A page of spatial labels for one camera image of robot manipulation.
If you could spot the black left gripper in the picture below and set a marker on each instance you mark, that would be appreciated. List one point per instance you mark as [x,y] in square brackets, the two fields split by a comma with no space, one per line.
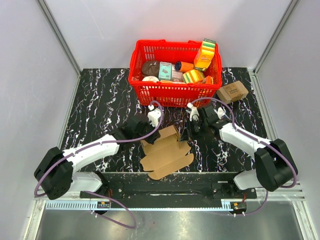
[155,135]

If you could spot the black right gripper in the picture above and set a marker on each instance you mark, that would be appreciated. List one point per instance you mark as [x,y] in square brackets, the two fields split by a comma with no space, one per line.
[186,134]

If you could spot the brown cardboard box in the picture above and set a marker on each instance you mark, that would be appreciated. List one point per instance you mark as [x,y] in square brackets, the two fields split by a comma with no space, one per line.
[167,155]

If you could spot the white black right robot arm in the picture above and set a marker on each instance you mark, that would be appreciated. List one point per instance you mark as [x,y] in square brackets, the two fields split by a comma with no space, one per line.
[274,165]

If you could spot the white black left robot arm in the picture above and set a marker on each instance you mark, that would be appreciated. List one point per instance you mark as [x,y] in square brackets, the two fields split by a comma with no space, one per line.
[59,171]

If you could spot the pink white small box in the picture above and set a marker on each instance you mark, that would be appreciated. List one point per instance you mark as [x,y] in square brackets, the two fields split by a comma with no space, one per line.
[176,76]

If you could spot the light blue Kamenoko sponge box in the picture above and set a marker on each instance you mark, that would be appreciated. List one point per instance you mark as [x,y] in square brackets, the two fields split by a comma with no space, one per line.
[165,71]

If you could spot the green yellow sponge scrubber box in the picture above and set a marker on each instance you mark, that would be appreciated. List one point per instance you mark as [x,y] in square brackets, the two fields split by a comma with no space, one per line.
[205,54]

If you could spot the white card with stamp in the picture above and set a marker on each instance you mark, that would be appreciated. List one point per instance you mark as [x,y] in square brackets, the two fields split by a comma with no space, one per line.
[221,112]

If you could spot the red plastic shopping basket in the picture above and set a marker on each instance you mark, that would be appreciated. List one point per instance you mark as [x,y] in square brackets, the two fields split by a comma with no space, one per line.
[171,94]

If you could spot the yellow Kamenoko sponge pack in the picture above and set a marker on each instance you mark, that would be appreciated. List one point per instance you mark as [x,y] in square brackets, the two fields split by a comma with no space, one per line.
[171,82]

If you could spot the orange sponge package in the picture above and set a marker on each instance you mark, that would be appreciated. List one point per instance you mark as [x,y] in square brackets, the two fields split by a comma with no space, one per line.
[208,80]

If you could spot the yellow green sponge pack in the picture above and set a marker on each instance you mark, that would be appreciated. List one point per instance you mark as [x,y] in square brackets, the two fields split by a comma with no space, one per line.
[193,76]

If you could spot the white round sponge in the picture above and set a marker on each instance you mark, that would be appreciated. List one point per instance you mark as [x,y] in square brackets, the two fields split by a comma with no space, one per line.
[153,79]

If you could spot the scouring pads pack kraft sleeve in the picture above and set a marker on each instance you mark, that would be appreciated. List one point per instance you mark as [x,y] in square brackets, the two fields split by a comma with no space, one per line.
[232,92]

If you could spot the orange cylindrical bottle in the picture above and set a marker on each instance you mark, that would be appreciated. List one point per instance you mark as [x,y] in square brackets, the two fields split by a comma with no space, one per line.
[183,67]

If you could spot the brown round knitted scrubber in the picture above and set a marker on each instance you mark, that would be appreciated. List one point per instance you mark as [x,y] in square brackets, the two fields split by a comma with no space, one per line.
[150,68]

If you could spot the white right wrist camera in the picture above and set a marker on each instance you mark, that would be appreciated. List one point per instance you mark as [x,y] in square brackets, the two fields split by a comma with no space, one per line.
[193,112]

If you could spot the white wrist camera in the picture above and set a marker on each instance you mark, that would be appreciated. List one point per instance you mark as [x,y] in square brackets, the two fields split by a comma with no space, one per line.
[154,115]
[193,112]

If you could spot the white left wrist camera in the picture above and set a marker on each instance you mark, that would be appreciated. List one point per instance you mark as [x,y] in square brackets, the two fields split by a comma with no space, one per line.
[154,115]

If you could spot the aluminium frame rail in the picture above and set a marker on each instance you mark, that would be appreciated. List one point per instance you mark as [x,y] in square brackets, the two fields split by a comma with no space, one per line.
[59,35]

